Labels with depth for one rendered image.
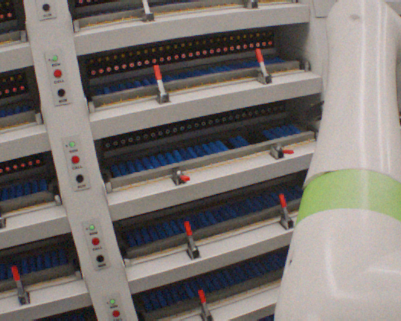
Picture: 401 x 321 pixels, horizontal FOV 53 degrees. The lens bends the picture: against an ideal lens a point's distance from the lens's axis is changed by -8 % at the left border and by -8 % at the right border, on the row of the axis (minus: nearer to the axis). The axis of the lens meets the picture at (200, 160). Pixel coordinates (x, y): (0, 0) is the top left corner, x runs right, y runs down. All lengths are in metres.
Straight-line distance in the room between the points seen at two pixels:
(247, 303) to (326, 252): 0.87
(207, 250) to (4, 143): 0.55
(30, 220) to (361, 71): 0.76
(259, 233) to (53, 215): 0.53
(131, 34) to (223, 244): 0.56
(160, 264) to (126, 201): 0.19
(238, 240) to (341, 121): 0.72
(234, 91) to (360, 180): 0.69
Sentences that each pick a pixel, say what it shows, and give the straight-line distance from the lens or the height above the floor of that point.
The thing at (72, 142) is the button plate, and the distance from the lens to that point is 0.96.
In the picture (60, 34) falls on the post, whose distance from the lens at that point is 0.97.
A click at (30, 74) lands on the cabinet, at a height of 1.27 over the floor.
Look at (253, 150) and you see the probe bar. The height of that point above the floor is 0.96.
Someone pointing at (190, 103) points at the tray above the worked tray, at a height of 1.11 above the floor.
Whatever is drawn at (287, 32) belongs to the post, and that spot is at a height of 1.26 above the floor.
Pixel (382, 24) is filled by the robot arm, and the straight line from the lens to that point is 0.61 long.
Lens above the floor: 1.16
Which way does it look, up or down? 10 degrees down
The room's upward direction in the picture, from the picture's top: 11 degrees counter-clockwise
